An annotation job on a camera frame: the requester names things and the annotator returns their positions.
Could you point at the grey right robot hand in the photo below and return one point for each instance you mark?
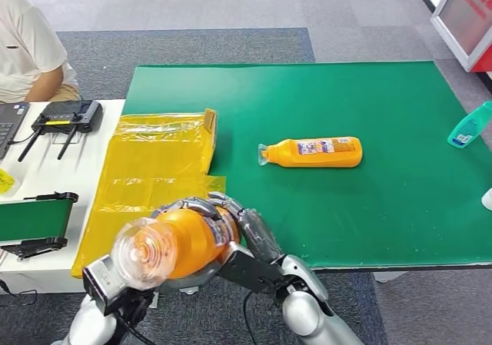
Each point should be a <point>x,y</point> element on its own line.
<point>261,236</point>

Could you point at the teal plastic bottle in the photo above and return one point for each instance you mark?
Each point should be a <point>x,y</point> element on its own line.
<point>468,126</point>

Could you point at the white table foot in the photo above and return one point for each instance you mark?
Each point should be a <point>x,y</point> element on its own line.
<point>189,291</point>
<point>390,276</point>

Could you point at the black controller with antennas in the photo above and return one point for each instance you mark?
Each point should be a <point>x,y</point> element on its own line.
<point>69,114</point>

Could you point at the person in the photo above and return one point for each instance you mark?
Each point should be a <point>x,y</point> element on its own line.
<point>23,42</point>

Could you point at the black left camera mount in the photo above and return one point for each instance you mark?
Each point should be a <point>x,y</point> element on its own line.
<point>130,304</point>

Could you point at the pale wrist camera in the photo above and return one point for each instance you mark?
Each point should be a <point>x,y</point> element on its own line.
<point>102,281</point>
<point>235,251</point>

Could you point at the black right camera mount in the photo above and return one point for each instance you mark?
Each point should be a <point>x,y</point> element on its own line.
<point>250,274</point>

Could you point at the yellow plastic sheet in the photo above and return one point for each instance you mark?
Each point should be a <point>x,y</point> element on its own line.
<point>153,169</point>

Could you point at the yellow sticker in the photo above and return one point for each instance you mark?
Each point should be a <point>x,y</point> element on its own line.
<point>5,182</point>

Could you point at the small green conveyor belt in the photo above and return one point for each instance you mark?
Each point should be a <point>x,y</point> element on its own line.
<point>30,220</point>

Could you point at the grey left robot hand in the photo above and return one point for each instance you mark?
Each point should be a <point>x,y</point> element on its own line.
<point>192,286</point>

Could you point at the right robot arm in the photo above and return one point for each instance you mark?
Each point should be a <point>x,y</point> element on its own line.
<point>303,312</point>

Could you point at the white and red display cabinet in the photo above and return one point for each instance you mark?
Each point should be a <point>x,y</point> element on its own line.
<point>461,17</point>

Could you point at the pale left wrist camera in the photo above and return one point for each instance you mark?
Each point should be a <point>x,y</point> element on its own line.
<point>102,281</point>

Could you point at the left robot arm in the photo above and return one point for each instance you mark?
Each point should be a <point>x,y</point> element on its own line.
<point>88,327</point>

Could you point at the green table mat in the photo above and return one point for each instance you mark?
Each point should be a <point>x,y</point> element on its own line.
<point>345,215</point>

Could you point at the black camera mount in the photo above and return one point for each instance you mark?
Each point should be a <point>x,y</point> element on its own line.
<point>250,274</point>
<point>130,304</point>

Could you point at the white plastic bottle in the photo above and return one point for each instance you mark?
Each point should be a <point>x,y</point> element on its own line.
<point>488,200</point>

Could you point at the grey laptop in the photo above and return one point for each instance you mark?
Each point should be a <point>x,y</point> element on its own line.
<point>11,124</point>

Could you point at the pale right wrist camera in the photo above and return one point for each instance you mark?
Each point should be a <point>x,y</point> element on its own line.
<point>235,251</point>

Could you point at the orange detergent bottle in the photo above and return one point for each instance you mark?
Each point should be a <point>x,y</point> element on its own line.
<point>315,158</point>
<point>184,241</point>

